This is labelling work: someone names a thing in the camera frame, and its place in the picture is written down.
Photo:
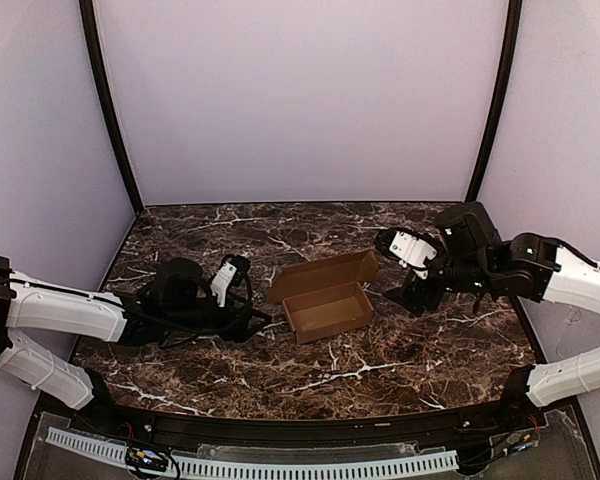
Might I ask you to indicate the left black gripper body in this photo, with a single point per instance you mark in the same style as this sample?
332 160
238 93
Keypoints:
235 316

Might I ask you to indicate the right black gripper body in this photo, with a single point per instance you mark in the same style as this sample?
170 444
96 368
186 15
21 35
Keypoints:
427 282

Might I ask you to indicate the brown cardboard box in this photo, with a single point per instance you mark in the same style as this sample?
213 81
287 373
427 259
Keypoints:
324 298

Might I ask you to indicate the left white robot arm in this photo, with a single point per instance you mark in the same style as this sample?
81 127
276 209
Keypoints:
178 299

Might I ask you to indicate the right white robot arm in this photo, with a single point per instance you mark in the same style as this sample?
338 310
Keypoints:
469 256

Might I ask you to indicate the small green circuit board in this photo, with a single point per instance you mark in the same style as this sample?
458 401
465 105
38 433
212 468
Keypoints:
147 459

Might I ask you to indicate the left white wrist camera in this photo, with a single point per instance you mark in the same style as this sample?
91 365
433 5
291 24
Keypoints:
233 270

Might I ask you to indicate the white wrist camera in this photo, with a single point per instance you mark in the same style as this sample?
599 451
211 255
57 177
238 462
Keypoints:
233 270
409 249

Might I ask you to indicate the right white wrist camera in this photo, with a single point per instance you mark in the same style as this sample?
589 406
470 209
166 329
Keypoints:
409 249

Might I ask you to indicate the black front table rail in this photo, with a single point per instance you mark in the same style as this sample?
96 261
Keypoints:
457 428

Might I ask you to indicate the white slotted cable duct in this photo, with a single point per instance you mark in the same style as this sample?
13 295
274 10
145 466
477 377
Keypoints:
216 462

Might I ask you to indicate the right black frame post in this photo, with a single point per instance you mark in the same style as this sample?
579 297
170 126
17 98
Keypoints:
503 72

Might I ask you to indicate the black frame post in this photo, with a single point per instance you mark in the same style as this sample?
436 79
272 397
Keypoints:
503 72
103 89

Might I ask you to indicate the left black frame post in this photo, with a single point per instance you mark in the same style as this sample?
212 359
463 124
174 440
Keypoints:
103 89

